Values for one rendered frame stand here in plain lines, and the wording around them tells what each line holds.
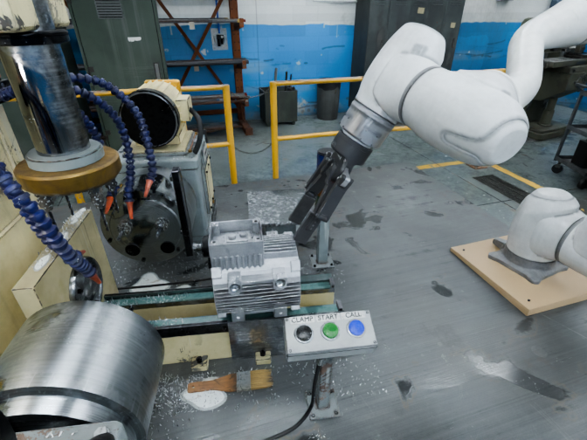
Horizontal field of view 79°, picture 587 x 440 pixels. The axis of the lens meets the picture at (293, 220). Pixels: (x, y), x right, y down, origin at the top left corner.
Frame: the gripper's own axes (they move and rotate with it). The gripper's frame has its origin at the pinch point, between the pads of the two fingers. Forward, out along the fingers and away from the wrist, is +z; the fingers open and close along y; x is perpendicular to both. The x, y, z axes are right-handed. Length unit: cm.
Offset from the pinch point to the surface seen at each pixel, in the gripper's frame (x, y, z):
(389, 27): 169, -513, -116
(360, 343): 14.0, 21.2, 8.5
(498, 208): 243, -197, -5
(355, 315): 13.1, 16.3, 6.6
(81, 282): -36, -4, 39
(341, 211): 44, -71, 20
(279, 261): 1.4, -1.8, 12.6
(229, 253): -10.1, -1.0, 14.9
